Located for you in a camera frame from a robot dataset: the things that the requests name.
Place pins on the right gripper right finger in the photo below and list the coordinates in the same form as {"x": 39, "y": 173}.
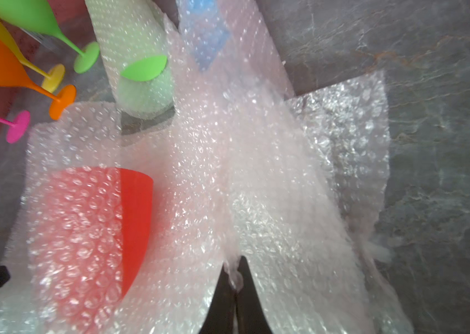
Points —
{"x": 249, "y": 313}

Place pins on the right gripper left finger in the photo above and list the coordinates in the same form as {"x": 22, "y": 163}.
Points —
{"x": 220, "y": 317}

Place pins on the red glass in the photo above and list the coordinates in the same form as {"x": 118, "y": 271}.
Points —
{"x": 89, "y": 230}

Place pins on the clear bubble wrap sheet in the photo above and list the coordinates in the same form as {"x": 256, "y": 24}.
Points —
{"x": 234, "y": 175}
{"x": 348, "y": 126}

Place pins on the pink glass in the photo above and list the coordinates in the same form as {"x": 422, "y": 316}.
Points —
{"x": 18, "y": 127}

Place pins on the yellow glass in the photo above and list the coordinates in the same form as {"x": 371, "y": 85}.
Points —
{"x": 52, "y": 79}

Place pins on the bright green wine glass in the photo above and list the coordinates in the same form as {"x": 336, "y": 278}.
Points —
{"x": 37, "y": 16}

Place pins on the blue glass in bubble wrap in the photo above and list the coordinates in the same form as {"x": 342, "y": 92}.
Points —
{"x": 233, "y": 27}

